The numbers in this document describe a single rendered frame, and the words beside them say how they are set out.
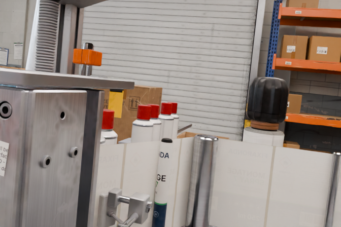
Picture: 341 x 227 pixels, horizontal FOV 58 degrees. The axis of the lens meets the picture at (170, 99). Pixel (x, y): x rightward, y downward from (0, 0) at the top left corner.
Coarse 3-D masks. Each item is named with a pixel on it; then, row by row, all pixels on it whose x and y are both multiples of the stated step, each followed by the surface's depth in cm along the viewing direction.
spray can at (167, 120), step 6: (162, 102) 92; (162, 108) 91; (168, 108) 91; (162, 114) 91; (168, 114) 91; (162, 120) 90; (168, 120) 90; (162, 126) 90; (168, 126) 90; (162, 132) 90; (168, 132) 90
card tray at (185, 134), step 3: (183, 132) 176; (186, 132) 181; (189, 132) 180; (192, 132) 180; (180, 135) 168; (183, 135) 176; (186, 135) 181; (189, 135) 180; (192, 135) 180; (213, 135) 176; (177, 138) 162; (222, 138) 175; (225, 138) 174; (228, 138) 171
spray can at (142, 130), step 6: (138, 108) 74; (144, 108) 73; (150, 108) 74; (138, 114) 74; (144, 114) 73; (150, 114) 74; (138, 120) 74; (144, 120) 73; (132, 126) 74; (138, 126) 73; (144, 126) 72; (150, 126) 73; (132, 132) 74; (138, 132) 73; (144, 132) 73; (150, 132) 74; (132, 138) 74; (138, 138) 73; (144, 138) 73; (150, 138) 74
